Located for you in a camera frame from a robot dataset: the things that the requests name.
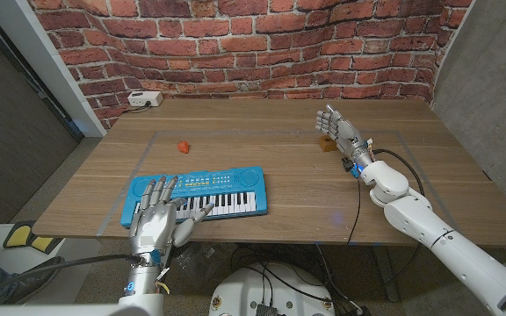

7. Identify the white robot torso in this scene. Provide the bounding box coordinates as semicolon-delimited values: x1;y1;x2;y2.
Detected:
0;304;151;316

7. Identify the yellow black foot pedal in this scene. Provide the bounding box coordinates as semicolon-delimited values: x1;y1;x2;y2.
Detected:
3;221;63;255

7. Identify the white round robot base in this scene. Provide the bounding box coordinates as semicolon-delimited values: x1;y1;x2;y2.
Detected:
208;262;336;316

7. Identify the white door frame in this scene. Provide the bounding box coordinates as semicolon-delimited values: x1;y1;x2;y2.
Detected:
0;0;107;137

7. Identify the printed red brick backdrop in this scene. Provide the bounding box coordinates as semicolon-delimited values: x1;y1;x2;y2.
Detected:
26;0;473;131

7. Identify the grey table leg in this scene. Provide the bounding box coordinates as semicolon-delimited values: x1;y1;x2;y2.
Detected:
371;245;401;303

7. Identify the white power strip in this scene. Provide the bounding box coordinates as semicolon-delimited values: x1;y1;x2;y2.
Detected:
126;90;164;108

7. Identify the black shoe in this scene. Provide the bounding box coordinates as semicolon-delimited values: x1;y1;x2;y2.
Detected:
4;256;65;304

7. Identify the black power strip cable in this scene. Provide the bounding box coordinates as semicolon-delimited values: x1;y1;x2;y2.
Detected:
122;101;152;114

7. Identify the clear plastic bag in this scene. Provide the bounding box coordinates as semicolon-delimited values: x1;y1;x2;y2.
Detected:
171;243;232;286

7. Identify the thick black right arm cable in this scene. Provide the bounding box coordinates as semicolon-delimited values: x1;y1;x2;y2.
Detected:
373;148;425;197

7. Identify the blue toy piano keyboard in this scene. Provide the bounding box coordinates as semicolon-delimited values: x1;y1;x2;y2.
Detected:
119;165;269;229

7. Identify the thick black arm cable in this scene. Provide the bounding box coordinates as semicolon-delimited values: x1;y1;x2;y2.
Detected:
15;253;142;282
373;148;425;197

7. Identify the orange block with holes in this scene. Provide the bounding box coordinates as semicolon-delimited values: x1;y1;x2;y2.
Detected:
318;134;338;153

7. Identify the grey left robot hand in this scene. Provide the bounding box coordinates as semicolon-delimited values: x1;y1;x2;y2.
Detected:
128;175;215;264

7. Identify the white floor platform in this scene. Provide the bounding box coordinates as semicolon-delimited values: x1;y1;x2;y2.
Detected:
0;223;103;306

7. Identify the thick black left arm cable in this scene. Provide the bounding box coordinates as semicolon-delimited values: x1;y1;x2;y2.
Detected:
15;253;142;282

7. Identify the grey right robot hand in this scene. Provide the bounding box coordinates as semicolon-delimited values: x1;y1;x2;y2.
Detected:
315;104;368;155

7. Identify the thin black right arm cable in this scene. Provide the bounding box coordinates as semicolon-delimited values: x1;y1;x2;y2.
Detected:
347;177;363;245

